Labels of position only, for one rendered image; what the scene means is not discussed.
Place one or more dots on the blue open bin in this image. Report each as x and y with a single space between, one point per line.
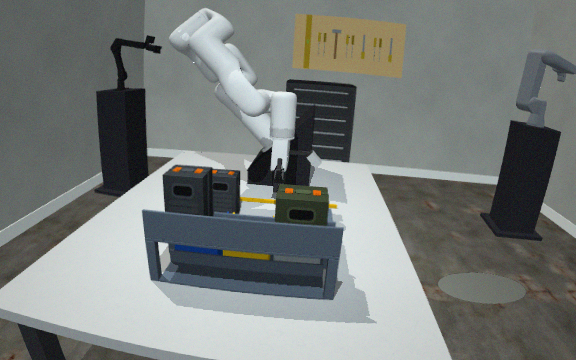
197 249

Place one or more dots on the olive green case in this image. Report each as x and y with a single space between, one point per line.
307 205

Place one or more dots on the yellow open bin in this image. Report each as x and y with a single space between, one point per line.
245 255

